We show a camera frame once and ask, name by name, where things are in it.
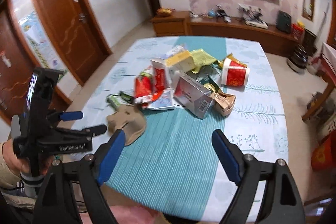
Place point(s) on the person left hand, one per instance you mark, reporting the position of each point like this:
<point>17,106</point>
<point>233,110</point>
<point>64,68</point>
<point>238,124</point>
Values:
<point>11,164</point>

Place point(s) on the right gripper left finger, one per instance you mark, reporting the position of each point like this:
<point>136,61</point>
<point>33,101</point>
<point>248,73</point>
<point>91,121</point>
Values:
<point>94,170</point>

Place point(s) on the red white tall carton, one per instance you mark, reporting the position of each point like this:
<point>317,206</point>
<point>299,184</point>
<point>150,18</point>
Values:
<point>161,78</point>

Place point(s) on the brown crumpled paper bag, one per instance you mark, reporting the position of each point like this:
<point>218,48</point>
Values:
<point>224,103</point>

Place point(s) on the yellow white box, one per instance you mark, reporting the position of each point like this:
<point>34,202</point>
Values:
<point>182,61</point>

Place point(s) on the black toaster appliance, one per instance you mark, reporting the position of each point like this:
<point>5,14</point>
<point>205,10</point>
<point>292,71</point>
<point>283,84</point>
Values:
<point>283,22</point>

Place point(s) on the grey silver carton box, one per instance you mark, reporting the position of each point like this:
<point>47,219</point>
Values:
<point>192,95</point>

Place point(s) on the wall poster chart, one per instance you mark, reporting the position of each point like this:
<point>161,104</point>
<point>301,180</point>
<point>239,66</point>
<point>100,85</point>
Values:
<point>40,44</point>

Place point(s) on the brown paper cup carrier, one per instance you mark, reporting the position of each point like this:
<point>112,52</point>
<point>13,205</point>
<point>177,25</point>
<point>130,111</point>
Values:
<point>130,120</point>

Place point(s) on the red white packet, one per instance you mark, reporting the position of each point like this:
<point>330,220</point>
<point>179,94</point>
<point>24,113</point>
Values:
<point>143,88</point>

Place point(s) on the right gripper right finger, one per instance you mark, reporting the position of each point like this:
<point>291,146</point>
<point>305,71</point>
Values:
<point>242,169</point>

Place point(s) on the brown wooden door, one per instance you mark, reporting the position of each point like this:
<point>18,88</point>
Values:
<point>75,34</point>

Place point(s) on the white teal leaf tablecloth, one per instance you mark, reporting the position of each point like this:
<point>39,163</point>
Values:
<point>172,167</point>

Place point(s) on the white blue flat packet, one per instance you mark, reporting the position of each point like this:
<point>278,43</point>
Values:
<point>164,102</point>

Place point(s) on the white set-top box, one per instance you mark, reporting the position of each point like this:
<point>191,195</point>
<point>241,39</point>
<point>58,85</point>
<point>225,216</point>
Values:
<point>256,23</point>

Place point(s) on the yellow green crumpled wrapper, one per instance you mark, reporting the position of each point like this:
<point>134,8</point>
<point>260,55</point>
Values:
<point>201,58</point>

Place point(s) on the black rice cooker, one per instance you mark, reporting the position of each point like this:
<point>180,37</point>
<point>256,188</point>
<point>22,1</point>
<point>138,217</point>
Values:
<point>297,61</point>

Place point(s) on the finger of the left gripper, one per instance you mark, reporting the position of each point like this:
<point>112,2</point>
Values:
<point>94,131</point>
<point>57,116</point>

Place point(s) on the red white paper cup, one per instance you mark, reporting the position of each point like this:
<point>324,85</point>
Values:
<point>234,73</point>

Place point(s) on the green black snack wrapper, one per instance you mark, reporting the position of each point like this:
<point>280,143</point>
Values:
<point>116,100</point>

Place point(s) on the pink pants left leg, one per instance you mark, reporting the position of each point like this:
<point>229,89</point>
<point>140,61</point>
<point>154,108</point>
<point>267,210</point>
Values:
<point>134,214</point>

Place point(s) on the red plastic basket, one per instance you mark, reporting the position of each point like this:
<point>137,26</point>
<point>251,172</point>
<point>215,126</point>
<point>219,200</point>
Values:
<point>297,31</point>

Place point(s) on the wooden tv cabinet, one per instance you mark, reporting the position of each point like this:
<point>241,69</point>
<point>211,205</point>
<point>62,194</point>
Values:
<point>180,23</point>

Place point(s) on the red plastic bucket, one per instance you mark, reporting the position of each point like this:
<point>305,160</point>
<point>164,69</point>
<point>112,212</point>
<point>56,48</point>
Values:
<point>323,157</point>

